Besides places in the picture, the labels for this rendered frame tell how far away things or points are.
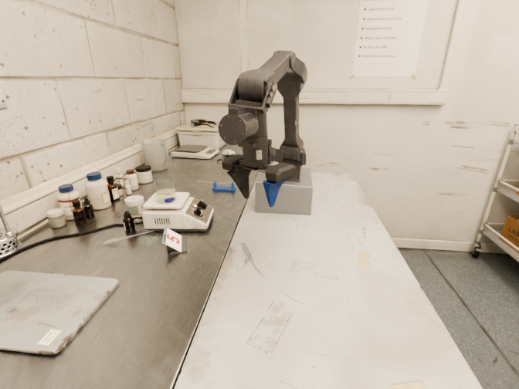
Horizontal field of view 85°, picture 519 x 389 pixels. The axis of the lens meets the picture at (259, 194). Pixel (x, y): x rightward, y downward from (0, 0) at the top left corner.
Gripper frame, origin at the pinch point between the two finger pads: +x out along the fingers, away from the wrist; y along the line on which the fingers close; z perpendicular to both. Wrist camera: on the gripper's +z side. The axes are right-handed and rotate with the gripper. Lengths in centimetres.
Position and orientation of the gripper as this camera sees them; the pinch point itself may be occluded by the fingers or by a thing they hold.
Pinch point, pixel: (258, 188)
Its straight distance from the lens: 66.1
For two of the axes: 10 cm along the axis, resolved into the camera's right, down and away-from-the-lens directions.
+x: 0.6, 9.3, 3.6
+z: 7.1, -2.9, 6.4
